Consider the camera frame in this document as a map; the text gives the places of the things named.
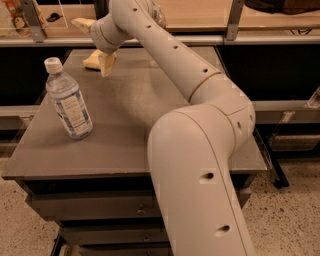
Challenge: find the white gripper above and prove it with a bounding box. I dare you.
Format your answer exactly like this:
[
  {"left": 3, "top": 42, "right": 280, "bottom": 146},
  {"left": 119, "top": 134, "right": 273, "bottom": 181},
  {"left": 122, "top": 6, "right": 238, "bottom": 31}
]
[{"left": 71, "top": 13, "right": 133, "bottom": 77}]

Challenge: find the yellow sponge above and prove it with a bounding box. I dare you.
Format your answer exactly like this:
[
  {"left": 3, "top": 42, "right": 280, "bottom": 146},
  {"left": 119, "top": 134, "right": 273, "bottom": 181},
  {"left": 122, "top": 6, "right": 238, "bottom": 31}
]
[{"left": 82, "top": 50, "right": 100, "bottom": 70}]

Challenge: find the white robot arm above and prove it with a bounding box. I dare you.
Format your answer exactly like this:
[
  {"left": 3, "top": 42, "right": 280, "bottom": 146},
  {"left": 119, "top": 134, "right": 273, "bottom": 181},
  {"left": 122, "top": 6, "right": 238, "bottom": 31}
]
[{"left": 72, "top": 0, "right": 256, "bottom": 256}]

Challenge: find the blue label plastic bottle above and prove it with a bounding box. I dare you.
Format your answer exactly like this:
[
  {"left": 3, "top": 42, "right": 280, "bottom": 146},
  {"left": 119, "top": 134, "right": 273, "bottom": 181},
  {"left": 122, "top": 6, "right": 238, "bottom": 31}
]
[{"left": 44, "top": 57, "right": 93, "bottom": 139}]

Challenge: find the clear water bottle red label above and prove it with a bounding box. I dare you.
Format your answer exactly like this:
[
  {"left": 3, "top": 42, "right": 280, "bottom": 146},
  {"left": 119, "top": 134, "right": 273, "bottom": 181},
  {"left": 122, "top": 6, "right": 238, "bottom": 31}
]
[{"left": 151, "top": 0, "right": 166, "bottom": 28}]

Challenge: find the small black object on shelf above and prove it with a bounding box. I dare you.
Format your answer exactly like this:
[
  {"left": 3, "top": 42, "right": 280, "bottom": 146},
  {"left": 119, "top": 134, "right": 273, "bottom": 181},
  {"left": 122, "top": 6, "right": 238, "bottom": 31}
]
[{"left": 47, "top": 12, "right": 62, "bottom": 23}]

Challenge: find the colourful box on shelf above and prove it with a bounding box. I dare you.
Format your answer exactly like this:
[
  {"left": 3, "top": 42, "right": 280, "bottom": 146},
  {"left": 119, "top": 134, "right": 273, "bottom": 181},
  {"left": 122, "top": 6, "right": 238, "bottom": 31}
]
[{"left": 0, "top": 0, "right": 47, "bottom": 42}]

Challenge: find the grey drawer cabinet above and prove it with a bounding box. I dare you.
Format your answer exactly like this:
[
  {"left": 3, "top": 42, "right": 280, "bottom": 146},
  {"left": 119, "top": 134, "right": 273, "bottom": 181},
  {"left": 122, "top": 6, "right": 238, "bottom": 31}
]
[{"left": 1, "top": 45, "right": 268, "bottom": 256}]

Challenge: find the dark bag on shelf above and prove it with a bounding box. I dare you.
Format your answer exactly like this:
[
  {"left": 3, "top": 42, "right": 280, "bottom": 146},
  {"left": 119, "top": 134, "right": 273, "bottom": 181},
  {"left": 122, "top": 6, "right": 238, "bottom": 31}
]
[{"left": 245, "top": 0, "right": 320, "bottom": 15}]

